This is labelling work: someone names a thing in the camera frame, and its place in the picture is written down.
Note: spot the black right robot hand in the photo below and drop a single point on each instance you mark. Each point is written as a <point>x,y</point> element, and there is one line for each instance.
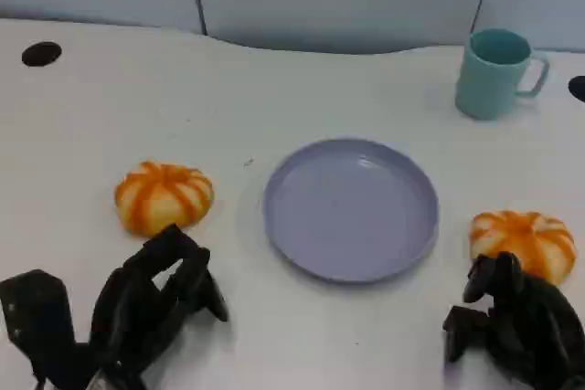
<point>530,321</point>

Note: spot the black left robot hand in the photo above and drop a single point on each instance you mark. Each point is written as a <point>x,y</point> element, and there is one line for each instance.
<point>132,308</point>

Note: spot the orange and white bread roll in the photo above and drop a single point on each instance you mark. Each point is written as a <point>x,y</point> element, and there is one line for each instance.
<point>525,237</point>
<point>162,196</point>

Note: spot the lilac plate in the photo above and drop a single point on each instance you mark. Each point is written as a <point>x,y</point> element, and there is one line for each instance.
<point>349,212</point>

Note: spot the black round table hole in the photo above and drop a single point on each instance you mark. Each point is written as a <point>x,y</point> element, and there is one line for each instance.
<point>578,87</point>
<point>41,53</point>

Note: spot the pale green mug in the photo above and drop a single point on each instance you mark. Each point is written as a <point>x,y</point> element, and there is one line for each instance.
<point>491,79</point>

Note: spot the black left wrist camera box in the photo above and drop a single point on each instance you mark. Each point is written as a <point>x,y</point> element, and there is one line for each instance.
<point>39,321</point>

